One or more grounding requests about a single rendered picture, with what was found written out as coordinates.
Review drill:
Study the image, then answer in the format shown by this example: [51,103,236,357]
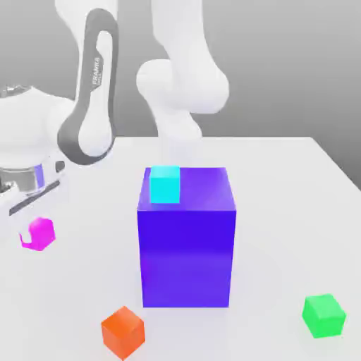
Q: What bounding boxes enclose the small green cube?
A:
[301,293,347,340]

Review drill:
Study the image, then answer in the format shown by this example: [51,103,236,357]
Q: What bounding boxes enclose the small orange cube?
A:
[100,305,147,361]

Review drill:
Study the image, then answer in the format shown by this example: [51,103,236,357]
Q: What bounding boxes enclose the small cyan cube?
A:
[149,165,181,204]

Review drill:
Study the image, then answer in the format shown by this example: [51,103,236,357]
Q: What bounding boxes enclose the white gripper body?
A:
[0,176,68,228]

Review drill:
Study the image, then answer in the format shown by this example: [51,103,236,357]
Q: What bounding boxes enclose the small magenta cube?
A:
[18,216,57,252]

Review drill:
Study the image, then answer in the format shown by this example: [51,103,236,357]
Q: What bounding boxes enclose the large blue box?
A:
[137,166,237,309]

